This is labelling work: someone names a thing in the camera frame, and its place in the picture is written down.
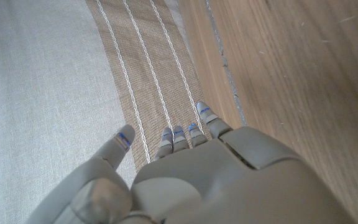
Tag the beige striped backdrop cloth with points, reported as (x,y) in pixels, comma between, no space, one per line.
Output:
(57,93)

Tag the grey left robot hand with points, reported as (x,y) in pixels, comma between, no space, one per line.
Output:
(228,180)

